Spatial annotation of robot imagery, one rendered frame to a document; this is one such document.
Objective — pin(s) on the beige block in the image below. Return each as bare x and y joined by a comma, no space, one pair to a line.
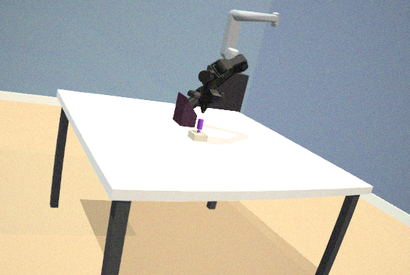
199,137

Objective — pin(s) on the purple marker cap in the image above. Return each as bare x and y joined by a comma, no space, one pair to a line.
200,124

